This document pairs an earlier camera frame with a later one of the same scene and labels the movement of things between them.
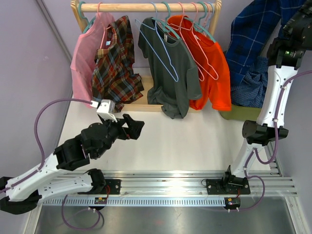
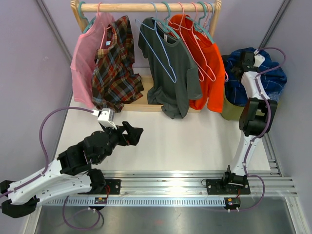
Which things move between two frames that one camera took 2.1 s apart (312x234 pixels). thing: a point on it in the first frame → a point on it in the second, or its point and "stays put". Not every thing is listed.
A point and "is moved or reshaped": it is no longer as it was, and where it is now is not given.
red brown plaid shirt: x=114 y=77 stays put
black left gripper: x=134 y=129 → x=133 y=134
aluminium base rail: x=177 y=189 stays put
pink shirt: x=84 y=52 stays put
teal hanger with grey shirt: x=165 y=24 stays put
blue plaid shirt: x=254 y=24 → x=271 y=81
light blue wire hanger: x=171 y=66 is moved or reshaped
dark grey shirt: x=174 y=80 stays put
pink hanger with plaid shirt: x=105 y=28 stays put
